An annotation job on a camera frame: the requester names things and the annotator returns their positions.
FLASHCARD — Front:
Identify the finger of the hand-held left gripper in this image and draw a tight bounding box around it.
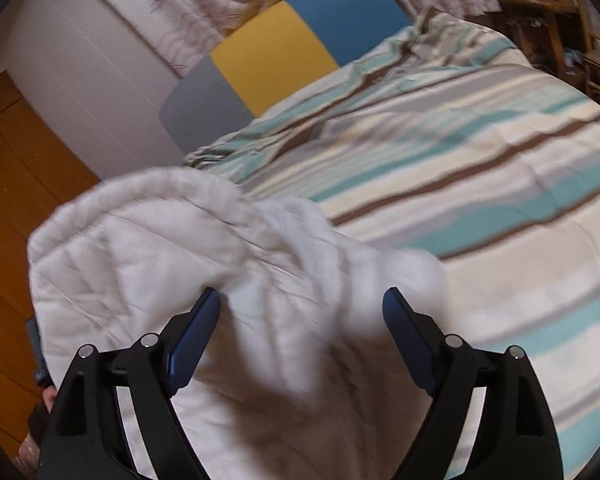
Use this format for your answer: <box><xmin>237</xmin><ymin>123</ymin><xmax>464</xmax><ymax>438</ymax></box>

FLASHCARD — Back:
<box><xmin>25</xmin><ymin>317</ymin><xmax>52</xmax><ymax>390</ymax></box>

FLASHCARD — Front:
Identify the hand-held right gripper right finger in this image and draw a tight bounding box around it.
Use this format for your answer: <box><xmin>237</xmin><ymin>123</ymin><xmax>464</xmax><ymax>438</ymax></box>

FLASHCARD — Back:
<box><xmin>382</xmin><ymin>287</ymin><xmax>562</xmax><ymax>480</ymax></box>

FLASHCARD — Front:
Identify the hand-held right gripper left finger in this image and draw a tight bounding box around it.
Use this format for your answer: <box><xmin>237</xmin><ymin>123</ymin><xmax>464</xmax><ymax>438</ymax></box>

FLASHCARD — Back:
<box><xmin>37</xmin><ymin>287</ymin><xmax>222</xmax><ymax>480</ymax></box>

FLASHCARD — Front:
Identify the white quilted puffer jacket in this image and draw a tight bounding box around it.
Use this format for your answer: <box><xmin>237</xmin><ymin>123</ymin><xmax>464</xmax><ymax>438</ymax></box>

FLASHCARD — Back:
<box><xmin>27</xmin><ymin>167</ymin><xmax>451</xmax><ymax>480</ymax></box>

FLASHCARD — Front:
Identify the wooden wardrobe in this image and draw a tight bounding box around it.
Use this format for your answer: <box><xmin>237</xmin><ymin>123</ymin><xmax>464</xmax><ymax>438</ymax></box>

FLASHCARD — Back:
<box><xmin>0</xmin><ymin>72</ymin><xmax>102</xmax><ymax>443</ymax></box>

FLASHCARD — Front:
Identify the striped blanket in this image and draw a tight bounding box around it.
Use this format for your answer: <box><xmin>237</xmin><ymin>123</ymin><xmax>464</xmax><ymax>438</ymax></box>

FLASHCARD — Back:
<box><xmin>182</xmin><ymin>5</ymin><xmax>600</xmax><ymax>480</ymax></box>

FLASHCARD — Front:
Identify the grey yellow blue headboard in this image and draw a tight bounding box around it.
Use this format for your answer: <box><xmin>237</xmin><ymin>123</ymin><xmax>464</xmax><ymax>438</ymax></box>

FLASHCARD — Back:
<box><xmin>160</xmin><ymin>0</ymin><xmax>412</xmax><ymax>157</ymax></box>

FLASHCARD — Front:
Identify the wooden desk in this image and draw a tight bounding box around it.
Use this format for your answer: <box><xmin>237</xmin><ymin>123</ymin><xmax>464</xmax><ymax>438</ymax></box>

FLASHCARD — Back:
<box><xmin>495</xmin><ymin>0</ymin><xmax>592</xmax><ymax>77</ymax></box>

